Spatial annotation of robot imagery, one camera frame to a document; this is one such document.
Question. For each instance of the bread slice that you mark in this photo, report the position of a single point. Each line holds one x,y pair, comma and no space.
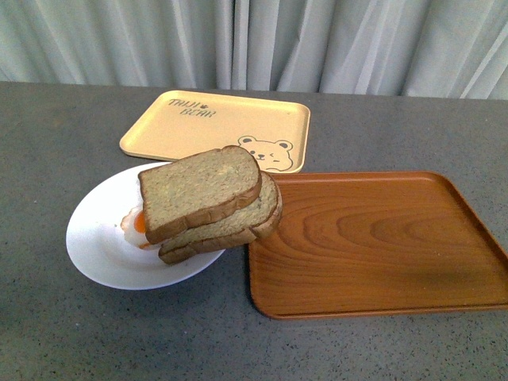
257,220
197,190

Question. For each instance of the white round plate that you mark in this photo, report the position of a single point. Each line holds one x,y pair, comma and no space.
97,247

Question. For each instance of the yellow bear tray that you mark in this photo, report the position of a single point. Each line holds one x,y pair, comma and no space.
182,123

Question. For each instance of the brown wooden tray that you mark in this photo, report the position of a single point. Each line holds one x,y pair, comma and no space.
357,244

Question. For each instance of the fried egg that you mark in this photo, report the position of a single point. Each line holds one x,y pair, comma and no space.
133,227

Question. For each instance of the grey curtain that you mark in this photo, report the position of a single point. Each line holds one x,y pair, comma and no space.
444,49

